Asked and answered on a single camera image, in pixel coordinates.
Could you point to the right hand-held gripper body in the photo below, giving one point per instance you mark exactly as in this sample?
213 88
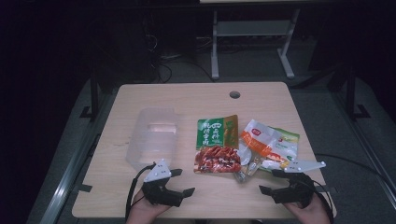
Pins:
294 191

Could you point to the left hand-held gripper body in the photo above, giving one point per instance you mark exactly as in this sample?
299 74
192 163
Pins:
162 193

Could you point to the small clear sauce packet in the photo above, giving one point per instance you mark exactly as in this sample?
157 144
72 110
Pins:
247 172

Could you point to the green and white snack packet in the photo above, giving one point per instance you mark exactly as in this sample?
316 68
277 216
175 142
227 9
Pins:
289 140

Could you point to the clear plastic container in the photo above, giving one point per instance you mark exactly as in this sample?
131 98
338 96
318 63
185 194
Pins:
152 146

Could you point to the white and orange snack packet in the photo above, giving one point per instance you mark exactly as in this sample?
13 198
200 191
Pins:
258 138

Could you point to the green and red snack packet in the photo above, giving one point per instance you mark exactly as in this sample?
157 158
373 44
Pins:
214 133

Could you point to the person's right hand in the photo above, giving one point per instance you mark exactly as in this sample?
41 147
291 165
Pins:
308 214

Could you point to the person's left hand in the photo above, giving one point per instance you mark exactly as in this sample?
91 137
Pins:
143 213

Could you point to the black metal stand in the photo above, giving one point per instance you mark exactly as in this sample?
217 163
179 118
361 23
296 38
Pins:
350 93
94 93

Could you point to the black table bracket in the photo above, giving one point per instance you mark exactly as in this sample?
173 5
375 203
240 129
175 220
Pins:
83 188

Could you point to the metal floor rail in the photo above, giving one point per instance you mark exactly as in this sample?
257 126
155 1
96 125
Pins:
67 183
369 152

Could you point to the white metal desk frame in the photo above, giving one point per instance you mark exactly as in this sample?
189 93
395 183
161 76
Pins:
214 46

